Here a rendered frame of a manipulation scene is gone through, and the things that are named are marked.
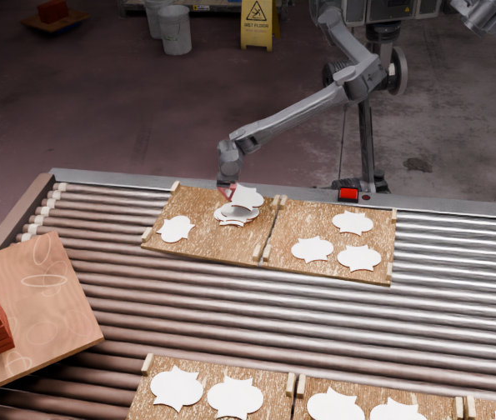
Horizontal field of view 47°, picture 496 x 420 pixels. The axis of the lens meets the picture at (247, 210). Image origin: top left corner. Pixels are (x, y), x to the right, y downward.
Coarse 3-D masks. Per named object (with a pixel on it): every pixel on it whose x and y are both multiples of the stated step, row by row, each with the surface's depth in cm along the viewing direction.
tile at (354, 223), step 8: (336, 216) 199; (344, 216) 199; (352, 216) 199; (360, 216) 199; (336, 224) 196; (344, 224) 196; (352, 224) 196; (360, 224) 195; (368, 224) 195; (344, 232) 194; (352, 232) 193; (360, 232) 192
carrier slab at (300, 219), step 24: (288, 216) 202; (312, 216) 201; (384, 216) 199; (288, 240) 192; (336, 240) 191; (360, 240) 191; (384, 240) 190; (264, 264) 184; (288, 264) 184; (312, 264) 183; (336, 264) 183; (384, 264) 182
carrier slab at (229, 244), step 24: (192, 192) 215; (216, 192) 214; (168, 216) 205; (192, 216) 204; (264, 216) 202; (192, 240) 194; (216, 240) 194; (240, 240) 193; (264, 240) 193; (240, 264) 186
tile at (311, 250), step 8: (304, 240) 191; (312, 240) 190; (320, 240) 190; (296, 248) 188; (304, 248) 188; (312, 248) 187; (320, 248) 187; (328, 248) 187; (296, 256) 185; (304, 256) 185; (312, 256) 185; (320, 256) 185
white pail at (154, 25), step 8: (144, 0) 536; (152, 0) 556; (160, 0) 559; (168, 0) 537; (144, 8) 549; (152, 8) 537; (152, 16) 543; (152, 24) 549; (152, 32) 557; (160, 32) 552
